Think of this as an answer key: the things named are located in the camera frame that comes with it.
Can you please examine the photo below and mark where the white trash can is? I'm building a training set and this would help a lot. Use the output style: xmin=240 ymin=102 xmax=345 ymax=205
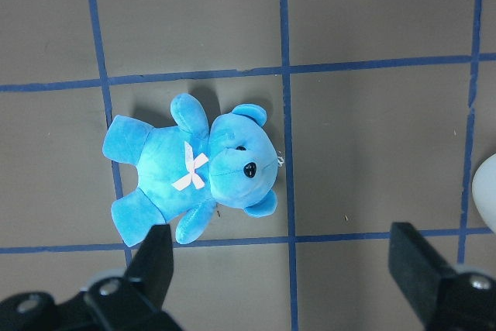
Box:
xmin=472 ymin=154 xmax=496 ymax=233

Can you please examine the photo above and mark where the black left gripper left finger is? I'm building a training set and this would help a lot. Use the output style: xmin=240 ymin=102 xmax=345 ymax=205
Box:
xmin=84 ymin=224 xmax=181 ymax=330

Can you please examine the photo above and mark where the blue teddy bear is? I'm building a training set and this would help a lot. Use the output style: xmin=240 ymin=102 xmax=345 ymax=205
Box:
xmin=102 ymin=93 xmax=281 ymax=247

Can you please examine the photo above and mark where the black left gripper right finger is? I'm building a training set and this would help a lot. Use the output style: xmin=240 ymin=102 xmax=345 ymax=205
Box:
xmin=388 ymin=222 xmax=495 ymax=330

